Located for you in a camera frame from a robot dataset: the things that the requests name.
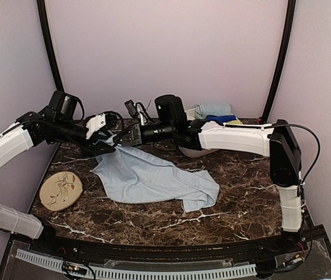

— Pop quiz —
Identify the large light blue towel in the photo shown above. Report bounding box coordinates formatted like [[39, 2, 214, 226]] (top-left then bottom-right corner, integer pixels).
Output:
[[91, 145, 220, 212]]

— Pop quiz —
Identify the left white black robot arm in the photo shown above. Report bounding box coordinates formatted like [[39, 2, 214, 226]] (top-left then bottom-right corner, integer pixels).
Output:
[[0, 90, 115, 254]]

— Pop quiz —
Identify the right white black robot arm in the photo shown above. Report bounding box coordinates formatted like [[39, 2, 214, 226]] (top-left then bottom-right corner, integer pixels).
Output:
[[121, 94, 302, 253]]

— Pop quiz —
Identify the white plastic basin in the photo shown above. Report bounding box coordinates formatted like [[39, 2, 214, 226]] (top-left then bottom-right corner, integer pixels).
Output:
[[178, 107, 218, 158]]

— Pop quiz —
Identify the round bird painted plate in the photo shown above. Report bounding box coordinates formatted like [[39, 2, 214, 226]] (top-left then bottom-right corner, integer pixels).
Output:
[[39, 171, 83, 212]]

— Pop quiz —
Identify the rolled light blue towel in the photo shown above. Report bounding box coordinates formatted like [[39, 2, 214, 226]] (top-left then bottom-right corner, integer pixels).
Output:
[[194, 103, 231, 120]]

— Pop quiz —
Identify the dark blue rolled towel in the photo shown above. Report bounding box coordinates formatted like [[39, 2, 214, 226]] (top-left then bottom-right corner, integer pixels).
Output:
[[206, 115, 236, 123]]

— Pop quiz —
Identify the yellow white rolled towel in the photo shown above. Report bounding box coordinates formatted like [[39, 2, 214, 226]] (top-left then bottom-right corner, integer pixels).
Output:
[[224, 119, 242, 125]]

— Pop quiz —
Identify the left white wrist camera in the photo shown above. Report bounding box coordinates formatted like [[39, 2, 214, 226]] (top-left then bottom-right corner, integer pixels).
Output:
[[85, 113, 106, 140]]

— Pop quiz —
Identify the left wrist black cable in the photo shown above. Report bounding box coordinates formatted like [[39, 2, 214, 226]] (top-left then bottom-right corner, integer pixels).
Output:
[[74, 97, 127, 146]]

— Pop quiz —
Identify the white slotted cable duct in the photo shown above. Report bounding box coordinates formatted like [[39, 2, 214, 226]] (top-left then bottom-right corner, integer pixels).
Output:
[[15, 249, 257, 279]]

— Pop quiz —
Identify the left black frame post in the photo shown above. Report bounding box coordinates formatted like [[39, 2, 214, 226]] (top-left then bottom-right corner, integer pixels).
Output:
[[36, 0, 64, 92]]

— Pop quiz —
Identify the black frame post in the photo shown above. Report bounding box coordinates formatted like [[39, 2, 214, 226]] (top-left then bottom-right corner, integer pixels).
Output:
[[259, 0, 296, 124], [36, 0, 64, 92]]

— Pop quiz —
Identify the black front rail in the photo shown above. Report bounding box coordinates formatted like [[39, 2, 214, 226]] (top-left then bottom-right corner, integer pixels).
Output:
[[36, 227, 326, 263]]

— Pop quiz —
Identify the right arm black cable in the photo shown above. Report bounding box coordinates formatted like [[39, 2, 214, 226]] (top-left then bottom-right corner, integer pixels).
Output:
[[273, 124, 321, 187]]

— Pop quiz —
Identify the right black frame post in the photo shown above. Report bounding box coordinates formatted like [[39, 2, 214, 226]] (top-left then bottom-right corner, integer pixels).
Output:
[[259, 0, 296, 124]]

